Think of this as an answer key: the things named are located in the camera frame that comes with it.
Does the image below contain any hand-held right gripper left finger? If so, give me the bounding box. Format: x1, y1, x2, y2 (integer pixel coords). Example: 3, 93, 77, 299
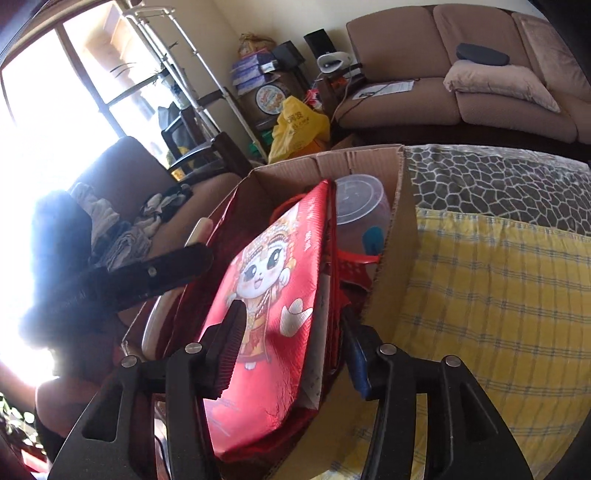
46, 299, 247, 480

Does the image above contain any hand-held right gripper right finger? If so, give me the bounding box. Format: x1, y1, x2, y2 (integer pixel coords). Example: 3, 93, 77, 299
342, 307, 532, 480

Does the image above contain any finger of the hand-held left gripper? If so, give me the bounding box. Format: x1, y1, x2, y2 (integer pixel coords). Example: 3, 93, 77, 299
104, 242, 215, 315

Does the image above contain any cardboard box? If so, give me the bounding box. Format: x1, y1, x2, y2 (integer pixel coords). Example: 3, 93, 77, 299
122, 144, 419, 480

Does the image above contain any beige wooden stick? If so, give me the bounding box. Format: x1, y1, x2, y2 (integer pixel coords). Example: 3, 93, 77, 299
185, 217, 213, 247

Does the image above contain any pile of clothes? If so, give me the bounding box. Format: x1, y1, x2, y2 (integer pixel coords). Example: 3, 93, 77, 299
71, 182, 195, 271

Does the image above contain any red foil gift bag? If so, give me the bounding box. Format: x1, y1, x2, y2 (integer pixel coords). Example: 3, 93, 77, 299
152, 182, 247, 352

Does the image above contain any brown armchair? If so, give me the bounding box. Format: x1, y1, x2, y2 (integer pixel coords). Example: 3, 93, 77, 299
69, 136, 241, 278

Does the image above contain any yellow checked cloth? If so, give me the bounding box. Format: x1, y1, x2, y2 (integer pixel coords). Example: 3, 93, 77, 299
323, 208, 591, 480

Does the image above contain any dark wooden chair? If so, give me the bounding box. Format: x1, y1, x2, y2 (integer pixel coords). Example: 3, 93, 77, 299
161, 104, 252, 178

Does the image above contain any clear plastic container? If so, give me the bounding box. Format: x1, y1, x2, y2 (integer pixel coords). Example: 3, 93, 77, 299
333, 174, 393, 257

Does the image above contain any yellow plastic bag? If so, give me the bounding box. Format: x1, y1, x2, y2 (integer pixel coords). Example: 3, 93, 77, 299
269, 95, 331, 163

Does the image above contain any brown round barrel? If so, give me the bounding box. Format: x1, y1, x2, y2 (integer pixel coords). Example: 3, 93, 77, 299
240, 74, 310, 130

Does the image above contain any metal drying rack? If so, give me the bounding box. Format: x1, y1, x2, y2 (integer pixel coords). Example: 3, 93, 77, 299
122, 6, 269, 160

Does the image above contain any grey patterned blanket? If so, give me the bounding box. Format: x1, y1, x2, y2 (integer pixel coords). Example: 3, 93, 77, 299
404, 144, 591, 234

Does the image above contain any dark side table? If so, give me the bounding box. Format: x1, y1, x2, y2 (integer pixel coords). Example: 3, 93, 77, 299
316, 69, 365, 116

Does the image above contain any tan woven bag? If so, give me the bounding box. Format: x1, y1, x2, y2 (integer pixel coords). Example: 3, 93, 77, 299
239, 32, 273, 54

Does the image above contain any small black speaker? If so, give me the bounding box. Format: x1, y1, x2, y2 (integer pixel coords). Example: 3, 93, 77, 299
272, 41, 305, 68

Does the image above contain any white electronic device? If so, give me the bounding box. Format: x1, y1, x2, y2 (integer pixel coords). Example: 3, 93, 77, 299
317, 52, 354, 72

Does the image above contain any large black speaker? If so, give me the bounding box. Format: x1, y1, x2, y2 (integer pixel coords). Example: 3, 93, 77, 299
303, 28, 335, 55

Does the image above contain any white paper sheet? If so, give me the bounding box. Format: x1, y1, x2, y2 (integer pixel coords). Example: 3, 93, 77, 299
353, 80, 415, 100

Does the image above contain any pink pillow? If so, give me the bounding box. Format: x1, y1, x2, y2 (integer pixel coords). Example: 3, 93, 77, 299
443, 60, 561, 113

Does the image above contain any brown sofa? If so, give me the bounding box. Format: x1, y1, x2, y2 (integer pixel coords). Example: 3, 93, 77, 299
335, 4, 591, 148

